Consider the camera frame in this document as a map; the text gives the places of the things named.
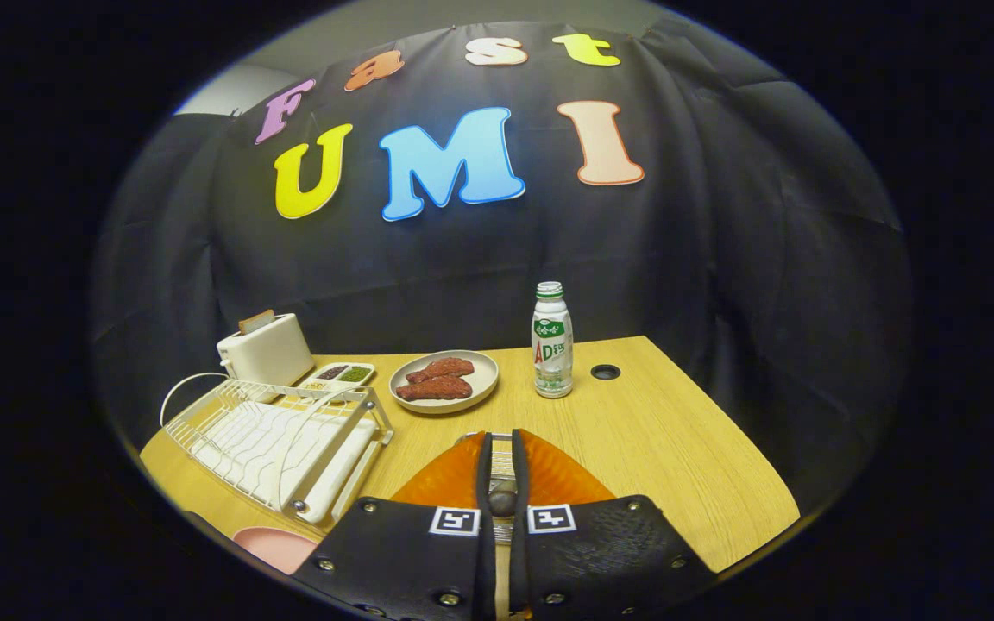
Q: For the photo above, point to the red meat slice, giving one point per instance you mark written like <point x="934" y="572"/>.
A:
<point x="441" y="368"/>
<point x="437" y="389"/>

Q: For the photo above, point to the beige plate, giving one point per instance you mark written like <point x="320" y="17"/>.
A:
<point x="484" y="371"/>

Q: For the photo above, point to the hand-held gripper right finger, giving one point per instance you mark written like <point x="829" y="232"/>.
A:
<point x="520" y="561"/>

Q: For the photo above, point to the white green-label drink bottle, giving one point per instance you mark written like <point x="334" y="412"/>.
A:
<point x="552" y="345"/>

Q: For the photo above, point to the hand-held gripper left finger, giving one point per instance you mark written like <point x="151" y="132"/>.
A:
<point x="484" y="561"/>

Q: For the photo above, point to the white toaster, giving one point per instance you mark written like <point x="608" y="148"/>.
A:
<point x="268" y="354"/>

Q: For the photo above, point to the toast slice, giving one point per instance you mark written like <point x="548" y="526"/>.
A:
<point x="255" y="322"/>

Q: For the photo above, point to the sectioned condiment tray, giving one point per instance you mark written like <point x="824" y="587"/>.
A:
<point x="342" y="374"/>

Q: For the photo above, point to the pink plate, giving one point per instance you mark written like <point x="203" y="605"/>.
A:
<point x="277" y="548"/>

